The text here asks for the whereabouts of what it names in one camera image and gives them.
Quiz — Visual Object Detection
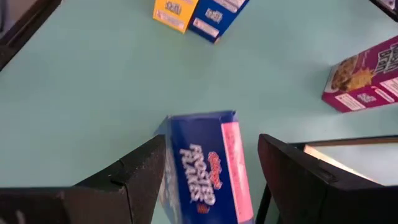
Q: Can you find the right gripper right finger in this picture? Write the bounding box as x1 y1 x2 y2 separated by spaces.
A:
257 133 398 224

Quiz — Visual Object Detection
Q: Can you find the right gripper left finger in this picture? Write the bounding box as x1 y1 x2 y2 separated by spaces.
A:
0 134 167 224

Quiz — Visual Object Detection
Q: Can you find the blue Frosted Flakes cereal box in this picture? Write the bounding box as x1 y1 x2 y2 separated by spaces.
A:
154 110 256 224
188 0 251 44

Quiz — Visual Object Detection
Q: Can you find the magenta Raisin Bran cereal box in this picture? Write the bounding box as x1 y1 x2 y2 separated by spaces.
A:
321 35 398 113

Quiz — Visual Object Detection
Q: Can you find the yellow Pops cereal box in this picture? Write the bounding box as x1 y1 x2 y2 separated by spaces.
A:
152 0 200 34

